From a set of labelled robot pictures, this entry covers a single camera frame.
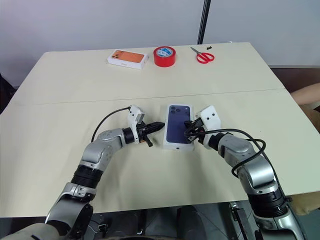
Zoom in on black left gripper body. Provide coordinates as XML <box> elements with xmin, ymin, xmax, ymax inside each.
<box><xmin>136</xmin><ymin>121</ymin><xmax>152</xmax><ymax>144</ymax></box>

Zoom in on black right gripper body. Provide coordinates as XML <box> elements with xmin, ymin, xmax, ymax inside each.
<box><xmin>190</xmin><ymin>116</ymin><xmax>206</xmax><ymax>146</ymax></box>

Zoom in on blue phone box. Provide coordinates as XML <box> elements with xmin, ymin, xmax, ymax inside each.
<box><xmin>162</xmin><ymin>104</ymin><xmax>196</xmax><ymax>152</ymax></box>

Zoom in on orange print phone box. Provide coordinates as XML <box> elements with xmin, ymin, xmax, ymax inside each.
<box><xmin>107</xmin><ymin>48</ymin><xmax>150</xmax><ymax>71</ymax></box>

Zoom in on red tape roll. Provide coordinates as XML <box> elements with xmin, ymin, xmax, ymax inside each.
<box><xmin>152</xmin><ymin>45</ymin><xmax>178</xmax><ymax>68</ymax></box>

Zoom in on black vertical pole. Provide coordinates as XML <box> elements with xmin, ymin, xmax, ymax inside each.
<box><xmin>196</xmin><ymin>0</ymin><xmax>211</xmax><ymax>45</ymax></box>

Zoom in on dark object beside table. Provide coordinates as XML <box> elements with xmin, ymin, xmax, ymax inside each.
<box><xmin>0</xmin><ymin>71</ymin><xmax>19</xmax><ymax>115</ymax></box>

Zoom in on beige rounded robot cover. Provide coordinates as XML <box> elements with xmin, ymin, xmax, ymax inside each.
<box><xmin>0</xmin><ymin>222</ymin><xmax>63</xmax><ymax>240</ymax></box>

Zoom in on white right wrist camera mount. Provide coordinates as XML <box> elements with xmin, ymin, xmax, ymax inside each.
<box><xmin>195</xmin><ymin>105</ymin><xmax>222</xmax><ymax>134</ymax></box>

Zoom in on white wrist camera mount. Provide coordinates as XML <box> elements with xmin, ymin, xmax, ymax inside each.
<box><xmin>195</xmin><ymin>105</ymin><xmax>222</xmax><ymax>134</ymax></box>
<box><xmin>126</xmin><ymin>104</ymin><xmax>146</xmax><ymax>145</ymax></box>

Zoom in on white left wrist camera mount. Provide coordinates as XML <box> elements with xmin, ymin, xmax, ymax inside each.
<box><xmin>126</xmin><ymin>104</ymin><xmax>146</xmax><ymax>145</ymax></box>

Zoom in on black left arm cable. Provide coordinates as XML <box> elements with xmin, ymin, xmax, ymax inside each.
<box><xmin>90</xmin><ymin>105</ymin><xmax>132</xmax><ymax>142</ymax></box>

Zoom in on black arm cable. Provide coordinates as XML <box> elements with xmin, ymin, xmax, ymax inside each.
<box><xmin>186</xmin><ymin>127</ymin><xmax>267</xmax><ymax>179</ymax></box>
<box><xmin>90</xmin><ymin>105</ymin><xmax>132</xmax><ymax>142</ymax></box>

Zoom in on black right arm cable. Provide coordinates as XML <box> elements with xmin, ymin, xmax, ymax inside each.
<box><xmin>186</xmin><ymin>127</ymin><xmax>267</xmax><ymax>179</ymax></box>

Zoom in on red-handled scissors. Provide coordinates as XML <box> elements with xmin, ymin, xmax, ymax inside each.
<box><xmin>190</xmin><ymin>46</ymin><xmax>216</xmax><ymax>64</ymax></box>

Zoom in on metal table frame bracket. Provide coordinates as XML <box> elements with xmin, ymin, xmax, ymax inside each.
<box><xmin>228</xmin><ymin>201</ymin><xmax>250</xmax><ymax>240</ymax></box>

